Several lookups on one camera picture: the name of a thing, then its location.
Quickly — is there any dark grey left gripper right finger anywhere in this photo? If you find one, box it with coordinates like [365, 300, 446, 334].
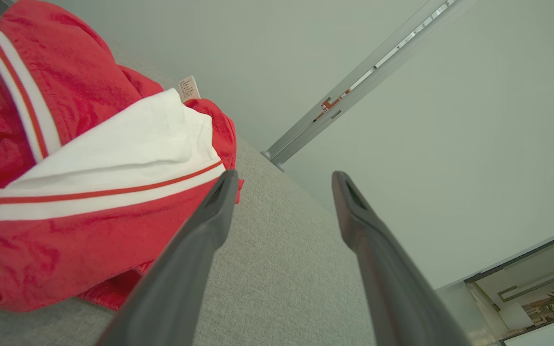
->
[331, 171, 472, 346]

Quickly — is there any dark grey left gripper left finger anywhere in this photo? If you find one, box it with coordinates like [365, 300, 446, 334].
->
[95, 170, 239, 346]

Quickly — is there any red basketball jersey white trim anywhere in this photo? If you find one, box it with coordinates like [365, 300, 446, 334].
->
[0, 0, 245, 314]

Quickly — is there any dark framed glass window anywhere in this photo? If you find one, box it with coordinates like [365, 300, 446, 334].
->
[465, 223, 554, 345]

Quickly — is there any grey double partition post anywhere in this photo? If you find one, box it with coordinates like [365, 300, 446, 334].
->
[260, 0, 476, 173]

